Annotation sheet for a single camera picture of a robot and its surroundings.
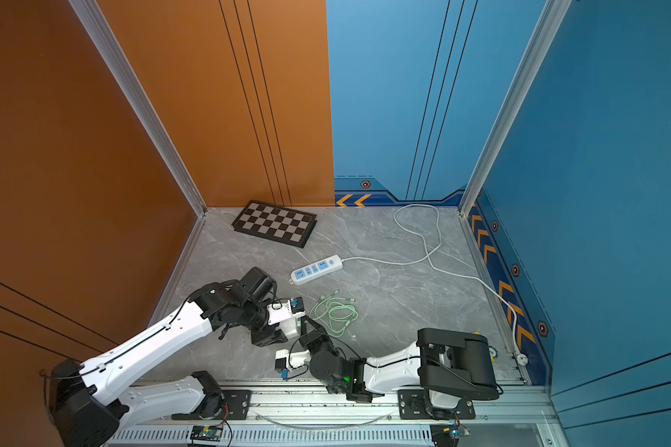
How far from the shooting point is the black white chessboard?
110 centimetres

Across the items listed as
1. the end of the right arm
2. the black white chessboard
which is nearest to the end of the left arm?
the end of the right arm

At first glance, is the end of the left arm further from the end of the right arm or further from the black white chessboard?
the black white chessboard
